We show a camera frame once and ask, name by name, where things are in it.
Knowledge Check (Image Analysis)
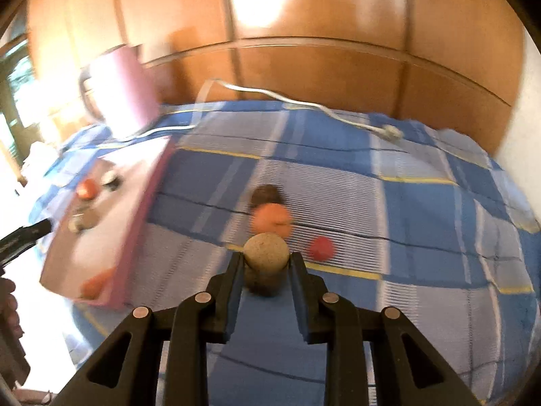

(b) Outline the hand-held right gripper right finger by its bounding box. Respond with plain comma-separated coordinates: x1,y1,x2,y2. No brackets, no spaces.
288,252,483,406

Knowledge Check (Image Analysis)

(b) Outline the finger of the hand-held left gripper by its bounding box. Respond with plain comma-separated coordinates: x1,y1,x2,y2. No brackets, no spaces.
15,219,53,243

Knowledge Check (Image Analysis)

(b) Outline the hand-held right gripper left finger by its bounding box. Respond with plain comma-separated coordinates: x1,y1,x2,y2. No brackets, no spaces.
53,253,246,406

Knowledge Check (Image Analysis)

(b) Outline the dark brown cut block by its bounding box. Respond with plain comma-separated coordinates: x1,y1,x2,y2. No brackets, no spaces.
68,207,100,233

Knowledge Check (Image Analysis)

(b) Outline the tan round potato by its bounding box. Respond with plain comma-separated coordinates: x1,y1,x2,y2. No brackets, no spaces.
243,232,291,272

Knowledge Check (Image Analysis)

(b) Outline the red tomato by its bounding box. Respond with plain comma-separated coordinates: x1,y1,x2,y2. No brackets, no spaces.
308,236,335,262

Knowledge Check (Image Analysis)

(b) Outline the small orange mandarin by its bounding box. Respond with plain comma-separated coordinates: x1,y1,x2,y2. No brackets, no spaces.
76,179,100,199

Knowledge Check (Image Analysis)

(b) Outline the small orange carrot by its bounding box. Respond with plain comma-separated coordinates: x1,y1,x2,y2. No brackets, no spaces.
80,268,115,300

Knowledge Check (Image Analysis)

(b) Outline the pink shallow box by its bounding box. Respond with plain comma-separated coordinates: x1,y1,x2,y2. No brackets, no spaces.
39,137,178,309

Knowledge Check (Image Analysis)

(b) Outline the large orange with stem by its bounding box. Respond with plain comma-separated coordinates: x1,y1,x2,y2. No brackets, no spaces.
251,203,294,240

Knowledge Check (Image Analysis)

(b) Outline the dark cylinder with pale cut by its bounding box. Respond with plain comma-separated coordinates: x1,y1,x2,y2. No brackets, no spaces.
100,169,123,189

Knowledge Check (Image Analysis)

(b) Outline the person's left hand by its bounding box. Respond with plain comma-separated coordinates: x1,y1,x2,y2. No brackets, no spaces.
0,278,20,339

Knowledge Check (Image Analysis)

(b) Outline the blue plaid tablecloth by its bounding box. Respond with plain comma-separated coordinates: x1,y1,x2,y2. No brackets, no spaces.
29,99,541,406

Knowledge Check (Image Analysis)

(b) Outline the wooden framed glass door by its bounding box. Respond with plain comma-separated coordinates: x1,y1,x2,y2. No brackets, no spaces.
0,34,39,144

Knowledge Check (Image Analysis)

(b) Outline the pink electric kettle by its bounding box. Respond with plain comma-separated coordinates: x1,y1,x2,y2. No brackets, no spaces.
78,44,161,134

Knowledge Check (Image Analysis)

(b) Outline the white power cord with plug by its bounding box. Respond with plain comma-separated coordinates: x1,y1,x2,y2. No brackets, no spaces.
122,78,404,142

